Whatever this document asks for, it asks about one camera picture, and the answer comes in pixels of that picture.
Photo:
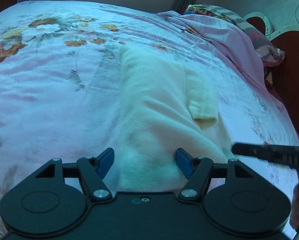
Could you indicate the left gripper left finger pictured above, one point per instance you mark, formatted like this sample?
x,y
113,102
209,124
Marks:
x,y
92,171

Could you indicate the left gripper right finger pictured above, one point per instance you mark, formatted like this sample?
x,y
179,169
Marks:
x,y
197,171

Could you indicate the cream long-sleeve knit top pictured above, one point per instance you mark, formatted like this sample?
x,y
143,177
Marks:
x,y
164,106

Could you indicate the person's right hand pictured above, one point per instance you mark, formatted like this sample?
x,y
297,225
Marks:
x,y
294,217

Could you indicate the red white headboard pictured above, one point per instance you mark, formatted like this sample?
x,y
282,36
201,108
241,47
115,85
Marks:
x,y
283,80

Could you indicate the striped floral pillow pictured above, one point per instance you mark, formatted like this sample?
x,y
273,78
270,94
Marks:
x,y
270,55

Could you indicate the floral pink bed sheet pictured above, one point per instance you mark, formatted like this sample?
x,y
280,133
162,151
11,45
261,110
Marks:
x,y
60,84

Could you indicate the pink folded blanket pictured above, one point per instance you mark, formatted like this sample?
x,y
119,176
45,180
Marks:
x,y
231,42

